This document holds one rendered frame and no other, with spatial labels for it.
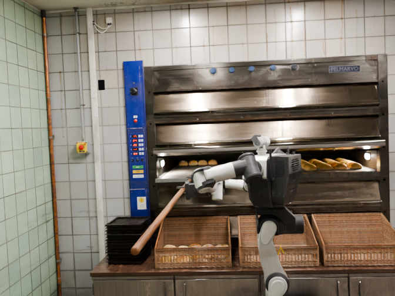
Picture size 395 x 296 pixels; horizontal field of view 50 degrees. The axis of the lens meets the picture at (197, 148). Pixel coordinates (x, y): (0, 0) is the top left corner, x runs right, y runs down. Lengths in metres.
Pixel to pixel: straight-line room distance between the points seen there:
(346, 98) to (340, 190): 0.74
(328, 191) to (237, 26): 1.52
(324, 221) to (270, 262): 1.02
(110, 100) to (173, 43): 0.70
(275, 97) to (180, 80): 0.79
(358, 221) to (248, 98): 1.31
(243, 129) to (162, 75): 0.80
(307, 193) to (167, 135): 1.23
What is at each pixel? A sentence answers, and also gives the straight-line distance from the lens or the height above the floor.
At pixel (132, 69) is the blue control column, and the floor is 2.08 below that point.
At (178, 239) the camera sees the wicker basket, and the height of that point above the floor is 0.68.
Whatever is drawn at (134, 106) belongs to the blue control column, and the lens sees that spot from 3.51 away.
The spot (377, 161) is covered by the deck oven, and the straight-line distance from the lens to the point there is 3.72.
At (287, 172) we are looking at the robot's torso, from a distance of 2.44.
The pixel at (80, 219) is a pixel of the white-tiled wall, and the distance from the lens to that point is 3.76.
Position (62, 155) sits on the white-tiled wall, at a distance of 3.73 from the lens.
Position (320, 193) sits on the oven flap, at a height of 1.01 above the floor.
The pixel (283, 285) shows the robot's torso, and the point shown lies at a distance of 2.66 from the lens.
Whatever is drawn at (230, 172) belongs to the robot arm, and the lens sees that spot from 2.34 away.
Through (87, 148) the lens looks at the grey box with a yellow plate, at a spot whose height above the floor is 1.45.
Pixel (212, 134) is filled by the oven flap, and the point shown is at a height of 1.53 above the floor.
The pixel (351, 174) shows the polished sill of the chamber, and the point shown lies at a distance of 3.61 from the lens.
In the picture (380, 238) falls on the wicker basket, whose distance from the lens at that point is 3.67.
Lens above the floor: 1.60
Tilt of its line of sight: 3 degrees down
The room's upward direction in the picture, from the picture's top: 2 degrees counter-clockwise
